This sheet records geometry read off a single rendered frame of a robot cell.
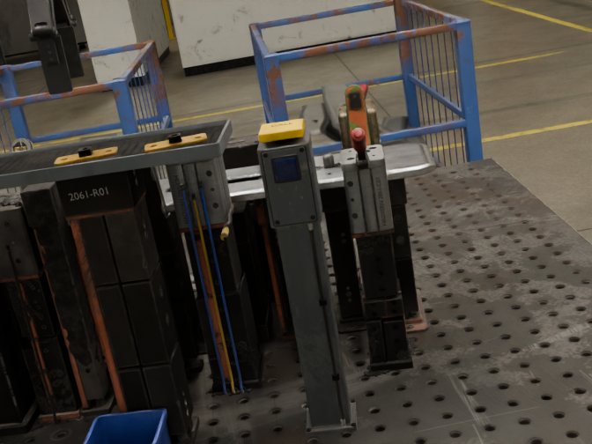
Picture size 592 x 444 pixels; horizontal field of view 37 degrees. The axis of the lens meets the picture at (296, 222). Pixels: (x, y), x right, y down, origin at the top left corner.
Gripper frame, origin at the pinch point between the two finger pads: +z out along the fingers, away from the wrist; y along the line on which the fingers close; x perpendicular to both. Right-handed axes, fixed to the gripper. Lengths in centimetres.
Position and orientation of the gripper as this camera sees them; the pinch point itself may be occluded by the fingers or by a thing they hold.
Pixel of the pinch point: (65, 76)
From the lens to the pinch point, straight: 121.8
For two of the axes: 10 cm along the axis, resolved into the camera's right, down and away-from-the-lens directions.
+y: 1.3, 3.0, -9.5
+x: 9.8, -1.9, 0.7
